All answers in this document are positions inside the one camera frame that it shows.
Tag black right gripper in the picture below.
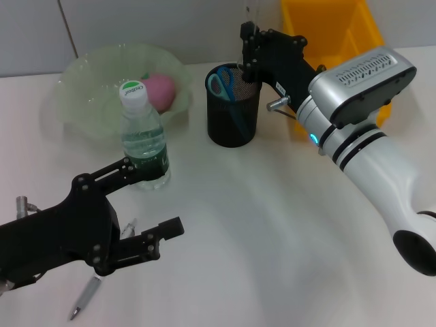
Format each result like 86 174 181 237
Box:
240 22 326 114

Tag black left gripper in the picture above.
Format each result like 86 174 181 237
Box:
0 156 185 291

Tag transparent plastic ruler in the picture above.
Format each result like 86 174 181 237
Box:
242 0 260 37

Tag blue scissors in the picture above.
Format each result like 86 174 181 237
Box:
207 67 251 139

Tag clear water bottle green label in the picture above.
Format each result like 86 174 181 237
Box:
119 80 171 190

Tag pink peach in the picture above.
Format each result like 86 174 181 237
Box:
141 72 177 113

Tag silver ballpoint pen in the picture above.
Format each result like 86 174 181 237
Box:
69 217 138 321

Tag black mesh pen holder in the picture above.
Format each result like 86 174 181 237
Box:
205 63 264 149

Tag green glass fruit plate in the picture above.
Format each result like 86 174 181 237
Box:
56 43 194 140

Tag yellow plastic bin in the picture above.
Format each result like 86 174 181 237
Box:
279 0 392 137

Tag grey right wrist cable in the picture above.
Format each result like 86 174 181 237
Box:
266 96 298 121

